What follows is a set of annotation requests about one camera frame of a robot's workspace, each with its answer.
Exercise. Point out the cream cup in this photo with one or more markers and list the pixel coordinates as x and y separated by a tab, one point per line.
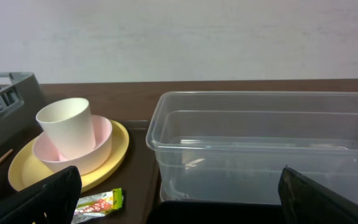
68	124

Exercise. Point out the pink bowl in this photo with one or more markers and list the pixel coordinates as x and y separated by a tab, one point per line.
48	154

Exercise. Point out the brown serving tray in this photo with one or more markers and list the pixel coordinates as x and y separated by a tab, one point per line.
137	175

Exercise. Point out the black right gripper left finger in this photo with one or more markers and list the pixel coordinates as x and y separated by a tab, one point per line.
51	200

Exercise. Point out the clear plastic container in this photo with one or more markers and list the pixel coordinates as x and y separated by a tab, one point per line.
231	146

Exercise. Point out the black waste tray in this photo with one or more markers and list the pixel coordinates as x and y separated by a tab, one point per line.
178	212

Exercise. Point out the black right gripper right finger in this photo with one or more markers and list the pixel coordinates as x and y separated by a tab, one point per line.
305	201

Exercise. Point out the green orange snack wrapper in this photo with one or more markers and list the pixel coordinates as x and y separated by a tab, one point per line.
98	205

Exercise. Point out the yellow plate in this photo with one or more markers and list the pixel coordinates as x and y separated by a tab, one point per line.
26	170

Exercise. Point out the grey dishwasher rack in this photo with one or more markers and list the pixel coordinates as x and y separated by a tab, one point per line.
21	98

